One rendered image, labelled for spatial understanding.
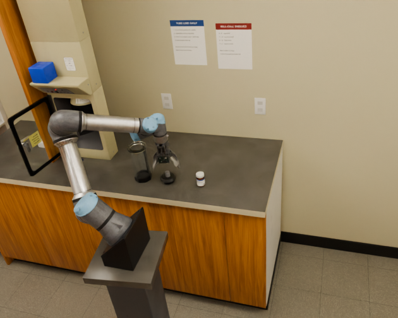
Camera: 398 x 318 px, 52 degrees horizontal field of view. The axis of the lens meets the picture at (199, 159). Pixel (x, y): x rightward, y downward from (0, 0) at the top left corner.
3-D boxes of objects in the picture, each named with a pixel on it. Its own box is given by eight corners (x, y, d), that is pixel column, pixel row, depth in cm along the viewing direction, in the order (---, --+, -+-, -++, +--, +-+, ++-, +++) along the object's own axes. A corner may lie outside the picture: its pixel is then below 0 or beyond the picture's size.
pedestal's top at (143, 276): (151, 289, 179) (150, 283, 176) (84, 283, 185) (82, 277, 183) (168, 236, 204) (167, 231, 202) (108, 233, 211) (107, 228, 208)
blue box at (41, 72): (43, 76, 236) (38, 61, 231) (57, 76, 234) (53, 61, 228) (33, 82, 229) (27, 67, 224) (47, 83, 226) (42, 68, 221)
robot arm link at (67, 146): (82, 227, 184) (45, 113, 185) (78, 227, 198) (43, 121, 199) (107, 218, 189) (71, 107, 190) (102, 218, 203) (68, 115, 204)
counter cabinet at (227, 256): (54, 209, 374) (21, 123, 323) (280, 243, 314) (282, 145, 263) (7, 264, 322) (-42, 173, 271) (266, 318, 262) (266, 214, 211)
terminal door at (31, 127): (66, 151, 265) (47, 95, 243) (31, 177, 243) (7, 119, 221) (64, 151, 266) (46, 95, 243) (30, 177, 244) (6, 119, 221)
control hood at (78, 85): (45, 91, 243) (40, 75, 238) (93, 93, 234) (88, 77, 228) (34, 99, 234) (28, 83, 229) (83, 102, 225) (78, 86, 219)
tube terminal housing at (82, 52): (86, 135, 289) (54, 28, 246) (127, 139, 280) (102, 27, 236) (67, 155, 270) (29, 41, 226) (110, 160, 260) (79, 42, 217)
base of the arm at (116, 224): (126, 233, 175) (107, 219, 173) (105, 251, 181) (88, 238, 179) (136, 213, 188) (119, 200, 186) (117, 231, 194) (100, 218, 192)
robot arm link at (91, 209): (97, 229, 175) (72, 210, 172) (93, 229, 187) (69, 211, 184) (115, 207, 179) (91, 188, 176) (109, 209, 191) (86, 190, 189)
